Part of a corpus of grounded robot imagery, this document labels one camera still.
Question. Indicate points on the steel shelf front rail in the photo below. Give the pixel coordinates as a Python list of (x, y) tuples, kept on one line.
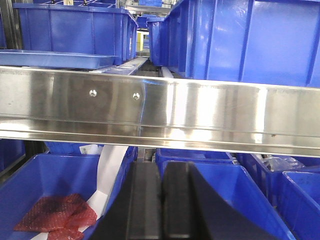
[(89, 107)]

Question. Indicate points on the blue bin front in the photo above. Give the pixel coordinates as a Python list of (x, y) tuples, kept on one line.
[(247, 197)]

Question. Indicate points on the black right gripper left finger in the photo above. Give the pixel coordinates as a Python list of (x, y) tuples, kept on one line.
[(136, 212)]

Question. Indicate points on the blue bin behind upright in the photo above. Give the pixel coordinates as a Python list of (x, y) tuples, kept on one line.
[(11, 150)]

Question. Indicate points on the blue bin rear centre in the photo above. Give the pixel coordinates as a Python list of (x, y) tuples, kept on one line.
[(72, 147)]

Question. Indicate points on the white label paper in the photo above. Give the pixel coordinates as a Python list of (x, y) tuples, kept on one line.
[(91, 149)]

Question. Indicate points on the blue bin middle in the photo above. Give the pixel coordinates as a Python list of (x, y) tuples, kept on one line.
[(203, 156)]

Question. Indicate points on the large blue crate upper shelf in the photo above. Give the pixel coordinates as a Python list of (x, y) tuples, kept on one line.
[(273, 42)]

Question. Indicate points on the blue bin far side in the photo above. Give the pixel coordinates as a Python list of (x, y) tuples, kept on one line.
[(292, 185)]

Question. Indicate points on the blue divided crate upper shelf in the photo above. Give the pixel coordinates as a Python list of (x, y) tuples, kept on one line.
[(91, 29)]

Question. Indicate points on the blue plastic tray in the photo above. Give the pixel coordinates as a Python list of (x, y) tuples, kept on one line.
[(55, 60)]

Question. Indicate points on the blue bin with red wrap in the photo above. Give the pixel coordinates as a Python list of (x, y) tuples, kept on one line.
[(15, 202)]

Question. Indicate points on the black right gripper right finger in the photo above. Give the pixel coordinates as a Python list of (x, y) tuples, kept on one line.
[(200, 207)]

